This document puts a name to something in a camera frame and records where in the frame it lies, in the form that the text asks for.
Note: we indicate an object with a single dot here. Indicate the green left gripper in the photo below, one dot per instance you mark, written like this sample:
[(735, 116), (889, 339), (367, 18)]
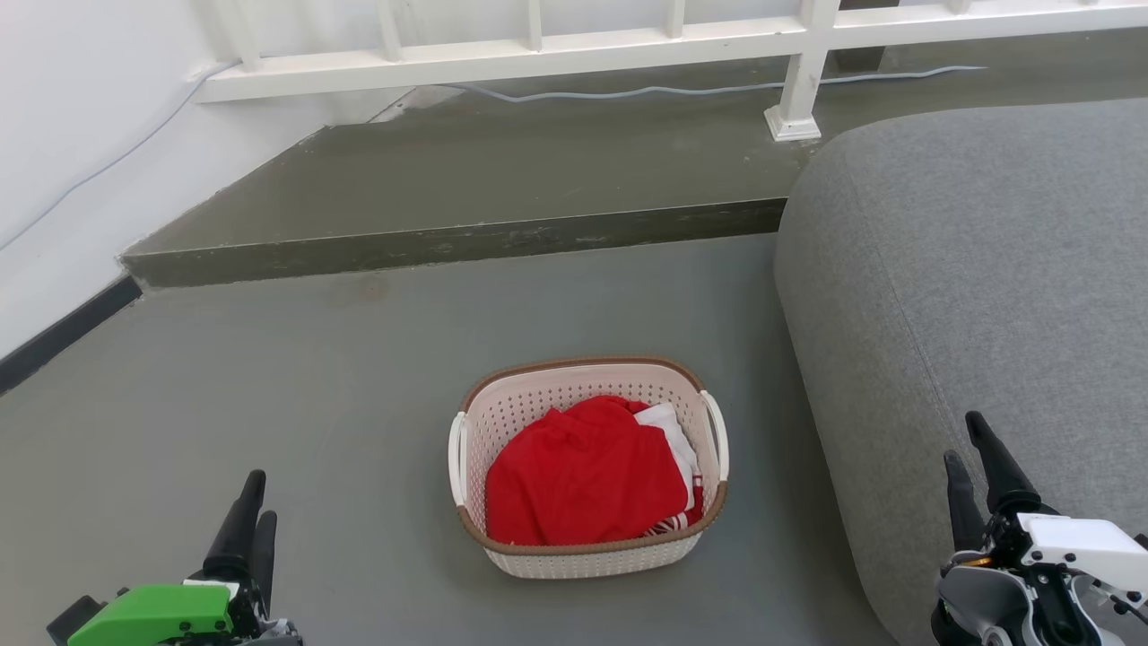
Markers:
[(152, 615)]

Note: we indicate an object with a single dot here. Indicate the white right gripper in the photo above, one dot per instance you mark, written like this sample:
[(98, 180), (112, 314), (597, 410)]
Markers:
[(1076, 543)]

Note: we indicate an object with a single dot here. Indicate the white perforated plastic laundry basket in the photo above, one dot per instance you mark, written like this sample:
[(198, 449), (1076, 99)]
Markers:
[(583, 562)]

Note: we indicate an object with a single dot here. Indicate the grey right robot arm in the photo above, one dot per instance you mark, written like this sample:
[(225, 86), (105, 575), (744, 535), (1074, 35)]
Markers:
[(982, 601)]

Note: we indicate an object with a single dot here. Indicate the grey fabric sofa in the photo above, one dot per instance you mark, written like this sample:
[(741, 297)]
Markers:
[(987, 269)]

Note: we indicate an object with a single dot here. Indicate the black baseboard strip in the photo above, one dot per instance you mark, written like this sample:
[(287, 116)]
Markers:
[(63, 333)]

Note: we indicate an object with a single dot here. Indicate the white garment with red stripes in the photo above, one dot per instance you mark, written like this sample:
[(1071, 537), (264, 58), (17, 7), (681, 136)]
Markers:
[(669, 425)]

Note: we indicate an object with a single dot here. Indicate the white wooden railing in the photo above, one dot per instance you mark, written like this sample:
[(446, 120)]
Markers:
[(538, 56)]

